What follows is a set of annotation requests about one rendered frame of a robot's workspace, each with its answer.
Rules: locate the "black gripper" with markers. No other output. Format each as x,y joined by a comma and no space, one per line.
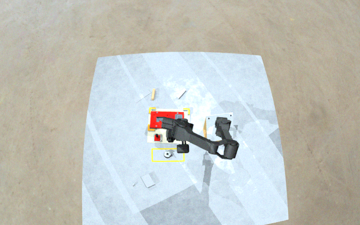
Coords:
184,147

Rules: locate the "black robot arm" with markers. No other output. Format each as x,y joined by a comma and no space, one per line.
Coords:
183,131

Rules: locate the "grey flat bar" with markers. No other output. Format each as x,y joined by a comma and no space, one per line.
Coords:
142,96

